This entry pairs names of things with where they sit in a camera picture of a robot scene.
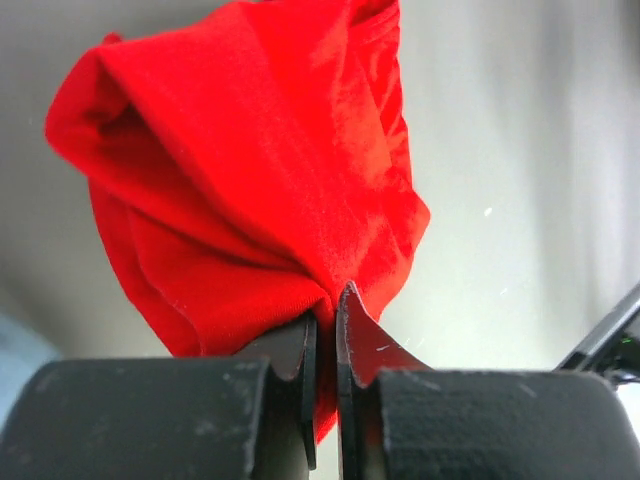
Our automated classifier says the red t shirt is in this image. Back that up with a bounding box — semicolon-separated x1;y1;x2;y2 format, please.
45;1;430;439

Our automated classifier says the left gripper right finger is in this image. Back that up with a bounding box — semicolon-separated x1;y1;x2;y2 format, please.
336;284;639;479

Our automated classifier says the grey-blue folded t shirt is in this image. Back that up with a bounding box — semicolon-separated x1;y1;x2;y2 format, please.
0;313;61;425

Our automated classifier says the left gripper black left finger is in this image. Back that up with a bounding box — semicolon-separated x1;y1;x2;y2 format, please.
1;313;317;479

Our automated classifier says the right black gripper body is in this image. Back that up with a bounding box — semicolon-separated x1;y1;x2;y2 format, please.
556;284;640;385

